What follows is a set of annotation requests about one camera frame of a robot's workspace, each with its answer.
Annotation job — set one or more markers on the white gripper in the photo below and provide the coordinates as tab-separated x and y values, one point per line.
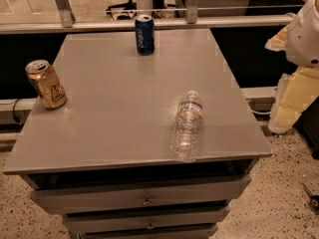
305	39

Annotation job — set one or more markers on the blue pepsi can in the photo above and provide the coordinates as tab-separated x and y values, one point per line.
144	27

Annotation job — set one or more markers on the orange soda can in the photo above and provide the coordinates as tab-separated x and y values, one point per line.
43	77

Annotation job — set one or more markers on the clear plastic water bottle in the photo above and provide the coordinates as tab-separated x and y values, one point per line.
187	123

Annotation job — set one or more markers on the black caster wheel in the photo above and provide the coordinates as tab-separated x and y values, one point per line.
313	199

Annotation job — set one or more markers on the black office chair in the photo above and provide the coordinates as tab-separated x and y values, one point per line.
123	0

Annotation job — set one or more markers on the top drawer knob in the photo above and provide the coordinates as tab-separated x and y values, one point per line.
146	203

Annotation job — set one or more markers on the drawer knob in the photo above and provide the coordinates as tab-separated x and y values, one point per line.
150	227
146	203

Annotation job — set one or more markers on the grey drawer cabinet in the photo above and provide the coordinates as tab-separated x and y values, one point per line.
97	158

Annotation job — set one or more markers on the metal guard railing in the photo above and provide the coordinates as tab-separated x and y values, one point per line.
50	16

